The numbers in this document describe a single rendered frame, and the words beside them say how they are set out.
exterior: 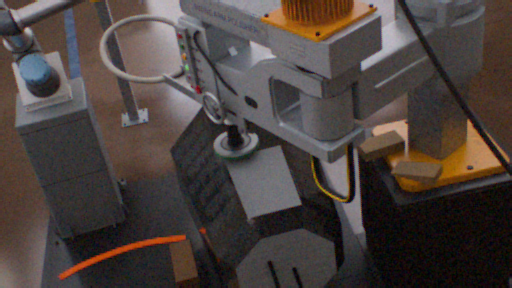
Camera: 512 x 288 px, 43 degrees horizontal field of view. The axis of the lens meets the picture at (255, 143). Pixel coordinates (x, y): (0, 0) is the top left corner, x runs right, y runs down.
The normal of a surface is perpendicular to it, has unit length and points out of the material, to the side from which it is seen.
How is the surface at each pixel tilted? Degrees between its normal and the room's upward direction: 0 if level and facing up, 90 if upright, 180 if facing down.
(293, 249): 90
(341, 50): 90
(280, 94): 90
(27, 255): 0
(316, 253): 90
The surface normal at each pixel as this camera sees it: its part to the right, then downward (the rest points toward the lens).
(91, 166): 0.27, 0.52
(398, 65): 0.63, 0.37
